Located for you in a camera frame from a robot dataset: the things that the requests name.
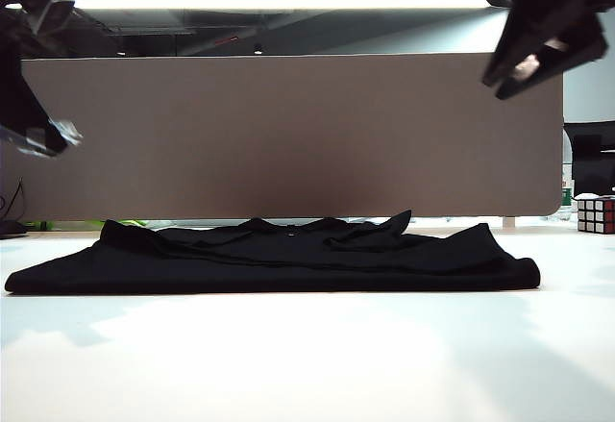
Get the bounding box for black flat base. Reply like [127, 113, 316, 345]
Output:
[0, 218, 29, 240]

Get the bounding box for brown desk divider panel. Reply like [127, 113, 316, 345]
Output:
[0, 51, 566, 221]

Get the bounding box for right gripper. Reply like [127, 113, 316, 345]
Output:
[481, 0, 610, 102]

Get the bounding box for Rubik's cube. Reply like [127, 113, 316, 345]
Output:
[576, 194, 615, 236]

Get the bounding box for long ceiling light strip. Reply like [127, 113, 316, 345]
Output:
[4, 0, 496, 12]

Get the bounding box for black office chair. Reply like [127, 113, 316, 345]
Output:
[564, 121, 615, 197]

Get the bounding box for green strip behind divider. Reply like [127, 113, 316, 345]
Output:
[23, 218, 146, 230]

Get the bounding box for green white box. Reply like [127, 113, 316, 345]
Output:
[558, 161, 578, 224]

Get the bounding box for black polo shirt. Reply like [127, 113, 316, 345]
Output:
[4, 209, 542, 297]

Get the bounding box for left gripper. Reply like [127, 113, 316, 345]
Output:
[0, 11, 84, 160]

